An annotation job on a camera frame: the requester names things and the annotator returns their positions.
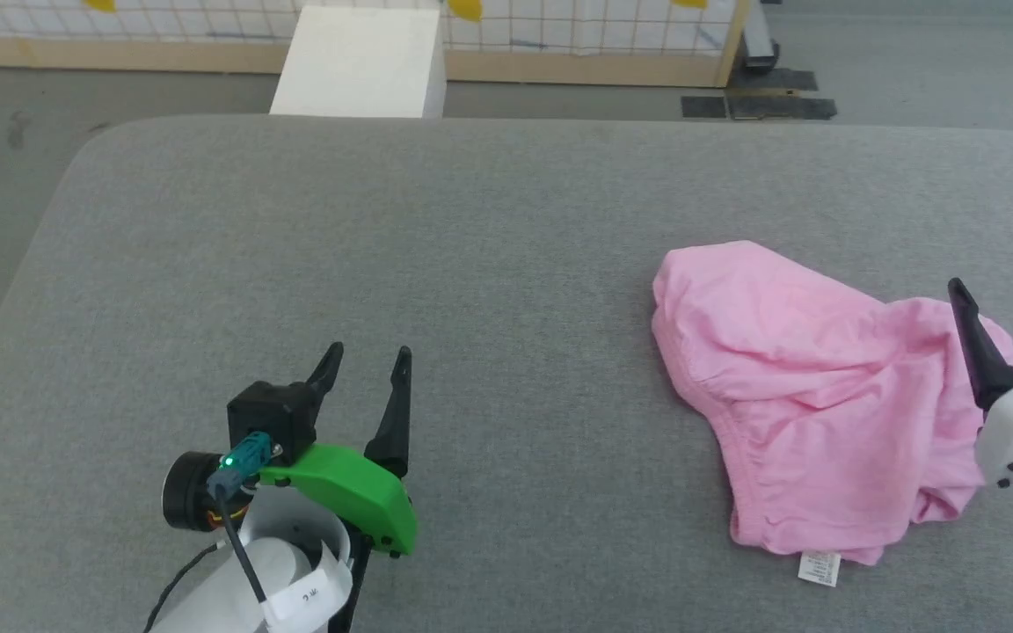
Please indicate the grey fabric sofa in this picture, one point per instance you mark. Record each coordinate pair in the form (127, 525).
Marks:
(515, 264)

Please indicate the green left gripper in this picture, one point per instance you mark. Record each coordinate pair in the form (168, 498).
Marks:
(357, 492)

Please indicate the white box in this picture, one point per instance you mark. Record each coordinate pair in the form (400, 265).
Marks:
(357, 61)

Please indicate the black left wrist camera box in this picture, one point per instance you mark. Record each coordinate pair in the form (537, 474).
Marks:
(273, 413)

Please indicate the black floor tape piece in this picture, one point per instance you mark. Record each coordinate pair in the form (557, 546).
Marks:
(783, 106)
(703, 106)

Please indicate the pink garment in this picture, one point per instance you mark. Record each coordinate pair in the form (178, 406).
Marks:
(779, 369)

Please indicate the lemon print grid panel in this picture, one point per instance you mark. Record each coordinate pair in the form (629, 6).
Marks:
(163, 53)

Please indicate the black cylindrical motor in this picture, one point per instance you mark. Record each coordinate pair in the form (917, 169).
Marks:
(185, 492)

